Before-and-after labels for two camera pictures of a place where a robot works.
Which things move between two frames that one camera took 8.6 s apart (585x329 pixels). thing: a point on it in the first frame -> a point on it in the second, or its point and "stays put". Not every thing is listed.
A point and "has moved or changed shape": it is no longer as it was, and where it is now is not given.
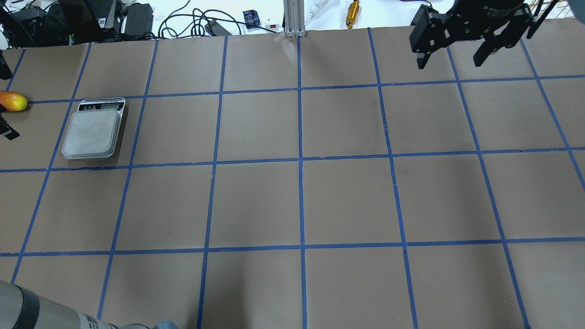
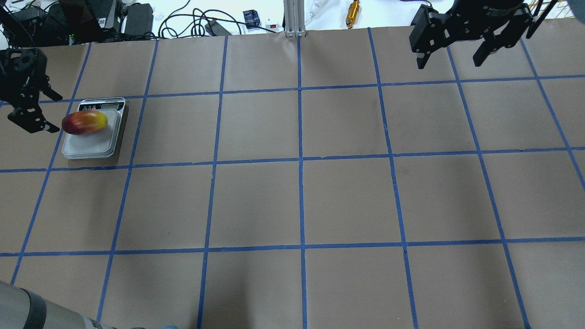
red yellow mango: [12, 101] has moved or changed shape
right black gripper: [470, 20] stays put
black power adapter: [138, 19] stays put
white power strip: [274, 27] stays put
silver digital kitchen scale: [94, 128] stays put
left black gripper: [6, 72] -> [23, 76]
